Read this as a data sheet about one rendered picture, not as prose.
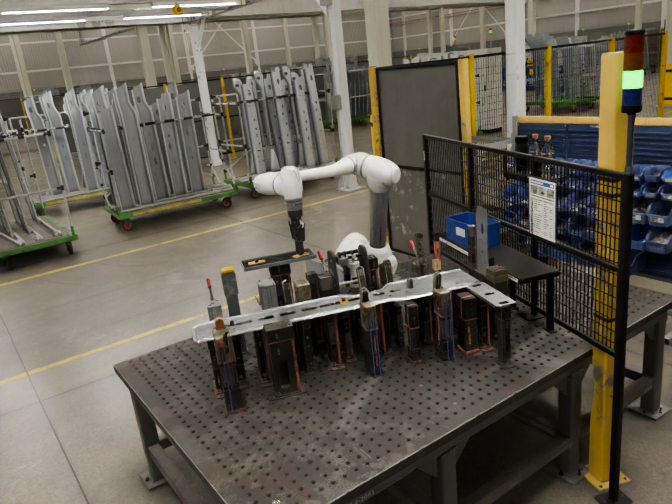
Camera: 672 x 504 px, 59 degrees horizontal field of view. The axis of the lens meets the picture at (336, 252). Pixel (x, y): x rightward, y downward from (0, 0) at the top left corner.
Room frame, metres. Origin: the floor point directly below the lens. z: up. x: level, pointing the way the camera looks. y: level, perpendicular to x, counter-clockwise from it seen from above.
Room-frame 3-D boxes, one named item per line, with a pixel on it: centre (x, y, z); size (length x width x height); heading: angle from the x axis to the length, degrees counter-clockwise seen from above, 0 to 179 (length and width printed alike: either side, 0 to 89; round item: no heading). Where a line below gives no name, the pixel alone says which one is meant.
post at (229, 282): (2.81, 0.55, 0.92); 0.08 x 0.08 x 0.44; 15
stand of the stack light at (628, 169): (2.26, -1.16, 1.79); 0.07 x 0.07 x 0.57
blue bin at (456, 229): (3.22, -0.78, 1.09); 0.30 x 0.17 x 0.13; 22
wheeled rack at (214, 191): (9.46, 2.54, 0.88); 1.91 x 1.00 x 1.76; 121
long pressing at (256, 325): (2.60, 0.01, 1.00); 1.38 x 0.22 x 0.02; 105
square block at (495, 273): (2.67, -0.76, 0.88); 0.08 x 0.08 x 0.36; 15
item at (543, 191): (2.77, -1.02, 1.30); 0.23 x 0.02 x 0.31; 15
